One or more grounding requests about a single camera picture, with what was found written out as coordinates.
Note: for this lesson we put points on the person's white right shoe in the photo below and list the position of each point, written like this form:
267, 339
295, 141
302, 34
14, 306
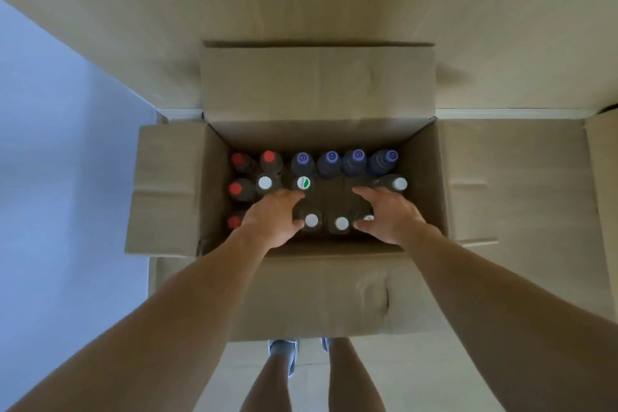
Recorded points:
326, 344

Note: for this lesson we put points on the person's right hand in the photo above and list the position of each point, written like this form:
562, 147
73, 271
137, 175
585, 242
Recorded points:
396, 221

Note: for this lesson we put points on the person's left leg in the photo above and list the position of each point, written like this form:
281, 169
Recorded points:
268, 387

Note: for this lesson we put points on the person's white shoe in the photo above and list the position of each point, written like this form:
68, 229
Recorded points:
285, 349
326, 344

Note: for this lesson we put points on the person's right forearm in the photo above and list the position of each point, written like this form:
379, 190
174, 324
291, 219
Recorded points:
521, 329

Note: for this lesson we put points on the brown cardboard box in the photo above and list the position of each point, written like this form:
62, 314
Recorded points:
318, 83

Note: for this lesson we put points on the person's leg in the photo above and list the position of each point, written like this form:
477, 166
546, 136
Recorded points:
352, 378
268, 387

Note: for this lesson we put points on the person's left hand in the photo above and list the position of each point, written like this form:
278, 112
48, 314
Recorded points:
270, 221

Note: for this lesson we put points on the person's left forearm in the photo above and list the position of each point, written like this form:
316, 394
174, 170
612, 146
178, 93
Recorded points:
159, 325

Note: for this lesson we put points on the person's right leg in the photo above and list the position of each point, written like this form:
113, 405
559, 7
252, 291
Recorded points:
352, 378

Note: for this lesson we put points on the group of bottles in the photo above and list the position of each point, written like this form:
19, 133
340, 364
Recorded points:
328, 163

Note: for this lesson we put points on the person's white left shoe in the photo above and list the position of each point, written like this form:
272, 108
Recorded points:
285, 349

